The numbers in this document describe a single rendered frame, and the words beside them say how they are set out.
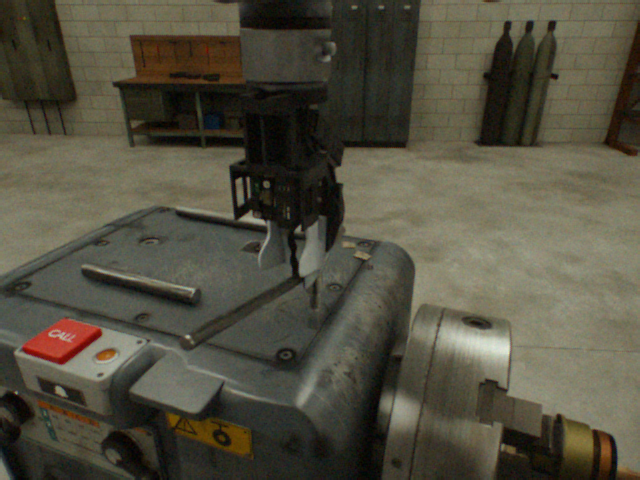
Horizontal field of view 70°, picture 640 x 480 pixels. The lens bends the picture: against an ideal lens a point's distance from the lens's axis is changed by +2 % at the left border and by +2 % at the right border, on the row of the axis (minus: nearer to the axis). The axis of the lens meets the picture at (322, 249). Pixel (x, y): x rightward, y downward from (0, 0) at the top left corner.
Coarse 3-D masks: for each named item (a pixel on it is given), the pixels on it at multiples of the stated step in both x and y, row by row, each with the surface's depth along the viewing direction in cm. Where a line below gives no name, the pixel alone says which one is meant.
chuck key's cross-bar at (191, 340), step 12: (336, 240) 58; (276, 288) 44; (288, 288) 46; (252, 300) 40; (264, 300) 41; (228, 312) 36; (240, 312) 37; (252, 312) 39; (204, 324) 34; (216, 324) 34; (228, 324) 36; (192, 336) 32; (204, 336) 33; (192, 348) 32
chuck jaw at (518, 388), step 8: (512, 360) 74; (512, 368) 72; (520, 368) 72; (512, 376) 71; (520, 376) 71; (512, 384) 69; (520, 384) 69; (528, 384) 69; (512, 392) 68; (520, 392) 68; (528, 392) 68; (536, 392) 68; (536, 400) 67; (544, 408) 65; (552, 408) 65
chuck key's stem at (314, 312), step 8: (320, 280) 53; (312, 288) 54; (320, 288) 54; (312, 296) 55; (312, 304) 55; (312, 312) 56; (320, 312) 56; (312, 320) 56; (320, 320) 57; (312, 328) 57
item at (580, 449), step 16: (560, 416) 62; (576, 432) 59; (592, 432) 60; (576, 448) 58; (592, 448) 58; (608, 448) 58; (544, 464) 60; (560, 464) 58; (576, 464) 58; (592, 464) 57; (608, 464) 57
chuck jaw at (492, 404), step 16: (496, 384) 54; (480, 400) 53; (496, 400) 53; (512, 400) 54; (528, 400) 53; (480, 416) 52; (496, 416) 52; (512, 416) 53; (528, 416) 53; (544, 416) 56; (512, 432) 53; (528, 432) 52; (544, 432) 55; (560, 432) 58; (528, 448) 58; (544, 448) 55; (560, 448) 57
